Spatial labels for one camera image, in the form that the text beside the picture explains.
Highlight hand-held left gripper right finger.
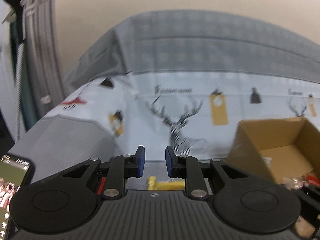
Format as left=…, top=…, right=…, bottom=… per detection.
left=165, top=146, right=278, bottom=201

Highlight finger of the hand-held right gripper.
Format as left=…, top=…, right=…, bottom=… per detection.
left=301, top=183, right=320, bottom=198

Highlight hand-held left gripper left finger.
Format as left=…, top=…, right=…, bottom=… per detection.
left=37, top=145, right=146, bottom=201

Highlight pink label candy bag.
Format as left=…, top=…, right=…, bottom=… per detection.
left=282, top=174, right=308, bottom=191

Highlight yellow snack bar packet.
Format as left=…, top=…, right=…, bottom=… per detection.
left=146, top=176, right=186, bottom=191

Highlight cardboard box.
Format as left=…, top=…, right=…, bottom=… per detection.
left=226, top=117, right=320, bottom=239

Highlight grey checked quilt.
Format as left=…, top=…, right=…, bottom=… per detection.
left=63, top=9, right=320, bottom=86

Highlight dark green cloth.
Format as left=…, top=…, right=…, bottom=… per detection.
left=9, top=0, right=38, bottom=132

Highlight black smartphone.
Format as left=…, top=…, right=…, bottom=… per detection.
left=0, top=154, right=35, bottom=240

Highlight grey curtain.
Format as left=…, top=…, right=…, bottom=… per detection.
left=22, top=0, right=67, bottom=131

